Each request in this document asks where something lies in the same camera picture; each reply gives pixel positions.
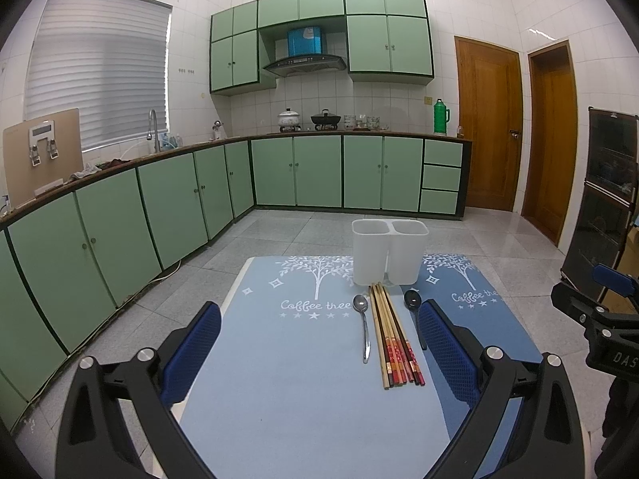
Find black range hood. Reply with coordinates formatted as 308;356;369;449
264;26;347;78

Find black wok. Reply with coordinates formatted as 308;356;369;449
311;108;341;131

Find light blue placemat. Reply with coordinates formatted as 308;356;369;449
180;256;449;478

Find black shelf rack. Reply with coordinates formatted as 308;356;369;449
561;107;638;299

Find brown wooden door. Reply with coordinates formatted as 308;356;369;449
522;40;578;244
455;37;523;211

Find black spoon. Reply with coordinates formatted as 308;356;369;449
404;289;428;351

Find chrome sink faucet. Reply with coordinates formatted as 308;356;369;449
146;109;161;154

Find green lower kitchen cabinets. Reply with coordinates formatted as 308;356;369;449
1;132;472;427

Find window roller blind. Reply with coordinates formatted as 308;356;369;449
25;0;172;150

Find red patterned chopstick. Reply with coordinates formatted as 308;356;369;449
390;316;412;385
380;284;426;386

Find green kitchen cabinets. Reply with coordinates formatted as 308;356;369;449
209;0;434;95
1;132;472;427

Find silver metal spoon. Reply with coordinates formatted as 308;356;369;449
353;294;371;364

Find white double utensil holder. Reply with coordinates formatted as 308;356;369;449
352;218;429;285

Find dark blue placemat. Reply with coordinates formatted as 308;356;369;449
412;253;542;478

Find light bamboo chopstick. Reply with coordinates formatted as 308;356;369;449
368;285;391;390

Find green thermos jug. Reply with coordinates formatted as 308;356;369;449
433;99;449;135

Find white cooking pot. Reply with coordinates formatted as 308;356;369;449
277;107;301;132

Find green upper kitchen cabinets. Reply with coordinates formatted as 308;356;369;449
209;0;434;95

